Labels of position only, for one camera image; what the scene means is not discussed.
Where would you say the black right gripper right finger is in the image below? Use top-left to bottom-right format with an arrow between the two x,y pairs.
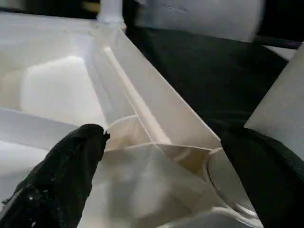
219,127 -> 304,228

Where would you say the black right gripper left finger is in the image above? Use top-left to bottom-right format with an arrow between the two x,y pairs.
0,123 -> 111,228

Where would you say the white plastic table leg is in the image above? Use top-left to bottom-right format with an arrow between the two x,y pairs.
206,42 -> 304,223
97,0 -> 127,27

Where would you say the white plastic table top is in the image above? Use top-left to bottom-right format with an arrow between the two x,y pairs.
0,11 -> 267,228

